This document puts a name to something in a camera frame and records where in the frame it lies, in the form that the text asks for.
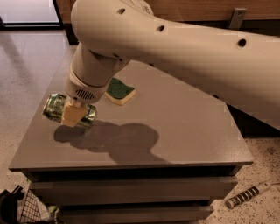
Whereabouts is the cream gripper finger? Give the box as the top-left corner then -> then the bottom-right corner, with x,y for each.
61,99 -> 87,127

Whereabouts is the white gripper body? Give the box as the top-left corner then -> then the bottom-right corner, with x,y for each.
65,71 -> 108,103

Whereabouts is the green soda can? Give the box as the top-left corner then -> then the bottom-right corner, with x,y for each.
42,94 -> 97,129

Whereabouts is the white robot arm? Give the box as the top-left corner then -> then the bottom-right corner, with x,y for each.
65,0 -> 280,130

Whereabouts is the green yellow sponge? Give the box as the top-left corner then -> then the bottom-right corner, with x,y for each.
104,78 -> 136,106

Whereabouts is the grey drawer cabinet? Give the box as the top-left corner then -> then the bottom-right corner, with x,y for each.
10,62 -> 253,214

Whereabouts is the upper grey drawer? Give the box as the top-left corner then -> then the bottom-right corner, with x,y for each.
30,177 -> 237,206

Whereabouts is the grey drawer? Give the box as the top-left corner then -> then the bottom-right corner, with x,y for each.
30,177 -> 237,206
61,206 -> 213,224

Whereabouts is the lower grey drawer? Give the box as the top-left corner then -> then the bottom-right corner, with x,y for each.
61,206 -> 213,224

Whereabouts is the white power strip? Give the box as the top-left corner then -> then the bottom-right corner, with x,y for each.
225,182 -> 271,209

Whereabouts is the black wire basket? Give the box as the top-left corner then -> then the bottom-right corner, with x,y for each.
17,190 -> 42,224

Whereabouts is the right metal bracket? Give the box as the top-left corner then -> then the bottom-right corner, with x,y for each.
228,8 -> 247,30

